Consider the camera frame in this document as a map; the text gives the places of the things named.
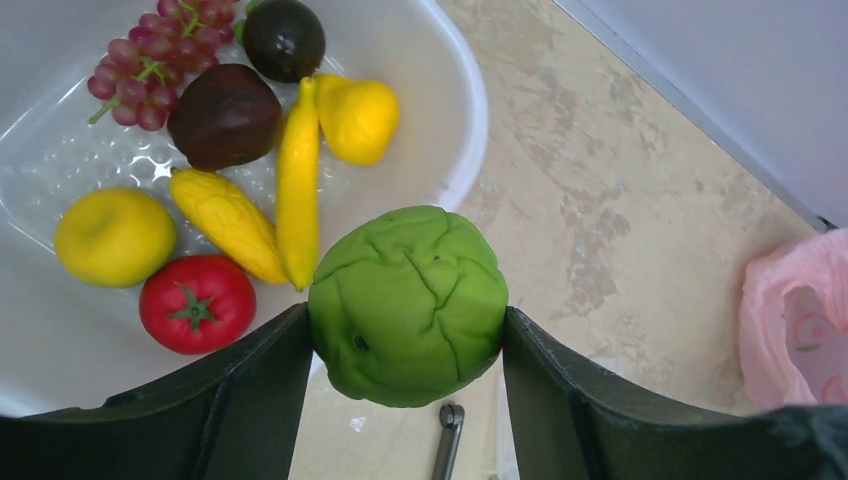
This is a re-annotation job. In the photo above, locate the pink plastic bag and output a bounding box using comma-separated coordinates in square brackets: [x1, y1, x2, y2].
[738, 229, 847, 409]

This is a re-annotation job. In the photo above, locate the black metal crank tool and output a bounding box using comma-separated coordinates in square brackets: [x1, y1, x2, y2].
[431, 402, 465, 480]

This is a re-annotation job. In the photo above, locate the white plastic basket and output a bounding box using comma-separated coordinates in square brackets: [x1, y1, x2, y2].
[1, 1, 488, 417]

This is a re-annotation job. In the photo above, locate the yellow fake lemon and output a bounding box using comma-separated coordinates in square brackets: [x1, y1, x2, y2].
[314, 73, 400, 166]

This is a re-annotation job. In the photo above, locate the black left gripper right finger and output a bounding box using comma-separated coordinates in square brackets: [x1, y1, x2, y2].
[503, 307, 847, 479]

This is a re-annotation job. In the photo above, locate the yellow fake banana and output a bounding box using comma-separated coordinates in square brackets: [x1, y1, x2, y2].
[276, 77, 320, 290]

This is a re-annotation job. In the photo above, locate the dark purple fake fruit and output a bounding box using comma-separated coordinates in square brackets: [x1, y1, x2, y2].
[166, 63, 284, 172]

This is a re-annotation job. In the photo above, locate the red fake tomato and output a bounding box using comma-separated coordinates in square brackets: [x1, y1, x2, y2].
[139, 254, 257, 355]

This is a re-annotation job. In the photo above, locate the red fake grape bunch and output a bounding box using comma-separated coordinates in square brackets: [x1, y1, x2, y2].
[87, 0, 238, 132]

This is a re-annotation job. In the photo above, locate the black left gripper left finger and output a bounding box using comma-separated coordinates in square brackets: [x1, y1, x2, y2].
[1, 304, 312, 479]

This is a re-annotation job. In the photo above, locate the green wrinkled fake fruit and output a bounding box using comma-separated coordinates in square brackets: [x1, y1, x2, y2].
[308, 205, 509, 408]

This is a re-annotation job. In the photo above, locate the dark brown fake fruit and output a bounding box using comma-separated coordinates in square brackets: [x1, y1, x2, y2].
[241, 0, 326, 84]

